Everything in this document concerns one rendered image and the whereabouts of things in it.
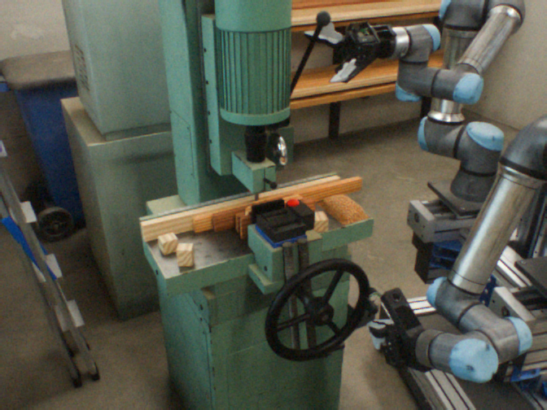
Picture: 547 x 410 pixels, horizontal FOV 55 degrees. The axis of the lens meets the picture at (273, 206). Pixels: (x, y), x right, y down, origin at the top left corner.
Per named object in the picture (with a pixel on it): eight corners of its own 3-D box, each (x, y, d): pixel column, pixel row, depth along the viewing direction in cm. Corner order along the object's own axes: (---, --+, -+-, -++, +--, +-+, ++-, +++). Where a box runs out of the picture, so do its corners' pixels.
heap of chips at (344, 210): (343, 225, 142) (344, 213, 140) (317, 203, 153) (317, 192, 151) (370, 217, 146) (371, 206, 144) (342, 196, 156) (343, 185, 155)
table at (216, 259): (179, 323, 117) (177, 303, 114) (142, 255, 140) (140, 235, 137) (394, 253, 141) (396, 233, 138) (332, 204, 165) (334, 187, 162)
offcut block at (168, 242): (178, 250, 131) (177, 238, 130) (164, 255, 130) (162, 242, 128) (173, 244, 134) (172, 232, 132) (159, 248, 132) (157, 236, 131)
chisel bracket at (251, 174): (252, 198, 137) (252, 170, 133) (231, 178, 148) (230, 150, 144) (277, 193, 140) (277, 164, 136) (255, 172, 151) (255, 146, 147)
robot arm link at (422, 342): (423, 338, 102) (455, 326, 106) (409, 334, 107) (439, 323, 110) (431, 375, 103) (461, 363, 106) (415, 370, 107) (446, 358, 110)
